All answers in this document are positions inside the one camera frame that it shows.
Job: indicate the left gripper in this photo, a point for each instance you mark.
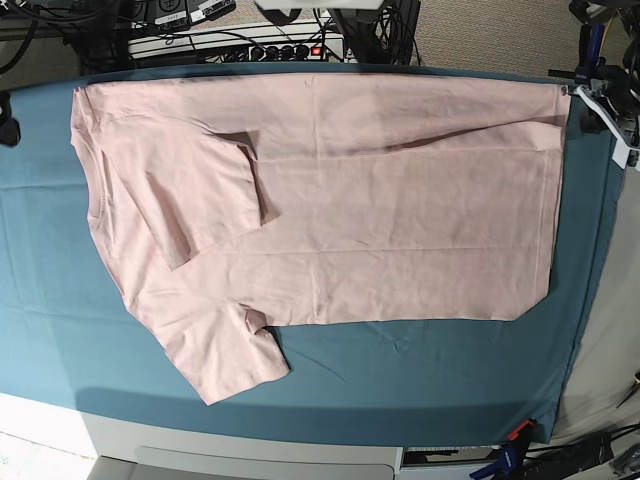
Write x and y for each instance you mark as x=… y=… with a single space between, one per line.
x=614 y=89

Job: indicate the pink T-shirt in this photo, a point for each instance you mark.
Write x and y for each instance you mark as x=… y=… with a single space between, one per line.
x=223 y=207

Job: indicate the blue black clamp top right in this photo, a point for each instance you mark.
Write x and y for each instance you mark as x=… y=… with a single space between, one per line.
x=589 y=48

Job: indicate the black power strip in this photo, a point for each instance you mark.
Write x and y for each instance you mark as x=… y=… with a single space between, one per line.
x=293 y=53

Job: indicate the white cabinet under table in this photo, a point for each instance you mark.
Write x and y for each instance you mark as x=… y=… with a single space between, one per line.
x=238 y=457

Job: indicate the orange blue clamp bottom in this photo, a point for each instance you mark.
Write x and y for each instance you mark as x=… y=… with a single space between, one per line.
x=511 y=455

